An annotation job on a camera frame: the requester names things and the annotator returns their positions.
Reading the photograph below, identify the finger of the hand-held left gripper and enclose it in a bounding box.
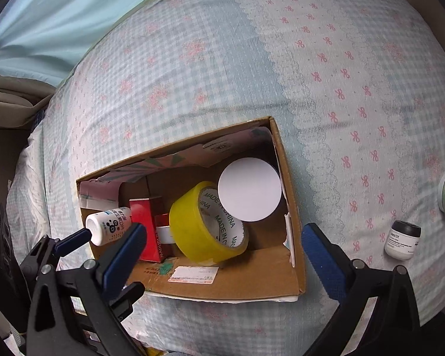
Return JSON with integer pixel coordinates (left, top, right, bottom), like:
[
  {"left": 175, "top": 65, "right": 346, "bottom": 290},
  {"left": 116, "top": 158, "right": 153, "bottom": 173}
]
[
  {"left": 111, "top": 284, "right": 146, "bottom": 322},
  {"left": 20, "top": 227, "right": 94, "bottom": 290}
]

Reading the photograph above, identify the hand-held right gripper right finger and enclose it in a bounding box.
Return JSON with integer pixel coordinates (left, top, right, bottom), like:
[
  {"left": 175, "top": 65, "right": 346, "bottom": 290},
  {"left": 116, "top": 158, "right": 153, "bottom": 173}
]
[{"left": 302, "top": 222, "right": 421, "bottom": 356}]

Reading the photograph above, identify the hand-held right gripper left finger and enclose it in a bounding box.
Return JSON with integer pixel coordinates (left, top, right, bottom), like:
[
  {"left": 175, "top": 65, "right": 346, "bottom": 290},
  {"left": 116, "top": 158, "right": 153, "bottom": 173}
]
[{"left": 27, "top": 222, "right": 148, "bottom": 356}]

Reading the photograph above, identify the white pill bottle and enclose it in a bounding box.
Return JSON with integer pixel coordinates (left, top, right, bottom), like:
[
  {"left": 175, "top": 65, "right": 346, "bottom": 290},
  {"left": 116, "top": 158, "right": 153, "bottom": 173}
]
[{"left": 85, "top": 206, "right": 133, "bottom": 246}]

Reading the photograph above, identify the small red lid jar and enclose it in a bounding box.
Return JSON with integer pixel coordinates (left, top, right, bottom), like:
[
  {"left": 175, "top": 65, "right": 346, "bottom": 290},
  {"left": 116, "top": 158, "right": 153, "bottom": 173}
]
[{"left": 155, "top": 213, "right": 180, "bottom": 245}]

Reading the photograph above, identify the red carton box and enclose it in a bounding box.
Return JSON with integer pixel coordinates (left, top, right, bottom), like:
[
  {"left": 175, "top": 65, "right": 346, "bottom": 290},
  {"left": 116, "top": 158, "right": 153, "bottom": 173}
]
[{"left": 129, "top": 196, "right": 179, "bottom": 263}]

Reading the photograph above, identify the cardboard box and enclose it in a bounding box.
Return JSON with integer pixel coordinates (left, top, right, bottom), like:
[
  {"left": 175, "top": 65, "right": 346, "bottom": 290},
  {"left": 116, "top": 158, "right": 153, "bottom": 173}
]
[{"left": 76, "top": 116, "right": 308, "bottom": 303}]

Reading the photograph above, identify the yellow tape roll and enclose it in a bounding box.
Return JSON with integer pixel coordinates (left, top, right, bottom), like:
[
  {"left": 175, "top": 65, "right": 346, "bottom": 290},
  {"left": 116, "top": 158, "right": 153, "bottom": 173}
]
[{"left": 169, "top": 181, "right": 250, "bottom": 264}]

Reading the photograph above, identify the green lid white jar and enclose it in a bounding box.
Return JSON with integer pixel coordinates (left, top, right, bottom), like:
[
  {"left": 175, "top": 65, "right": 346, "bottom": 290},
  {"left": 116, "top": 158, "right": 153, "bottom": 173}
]
[{"left": 217, "top": 158, "right": 283, "bottom": 222}]

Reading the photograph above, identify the black lid white jar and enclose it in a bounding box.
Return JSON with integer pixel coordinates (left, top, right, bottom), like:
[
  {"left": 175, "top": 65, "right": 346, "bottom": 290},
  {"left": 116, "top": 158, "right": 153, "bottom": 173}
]
[{"left": 384, "top": 220, "right": 422, "bottom": 260}]

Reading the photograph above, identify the beige curtain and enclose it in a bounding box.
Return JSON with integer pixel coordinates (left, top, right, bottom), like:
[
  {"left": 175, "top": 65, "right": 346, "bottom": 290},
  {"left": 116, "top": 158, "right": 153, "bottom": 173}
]
[{"left": 0, "top": 72, "right": 54, "bottom": 128}]

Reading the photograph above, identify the light blue hanging cloth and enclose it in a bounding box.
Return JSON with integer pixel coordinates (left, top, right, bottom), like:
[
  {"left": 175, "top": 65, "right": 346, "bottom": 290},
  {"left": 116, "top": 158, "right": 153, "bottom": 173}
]
[{"left": 0, "top": 0, "right": 197, "bottom": 78}]

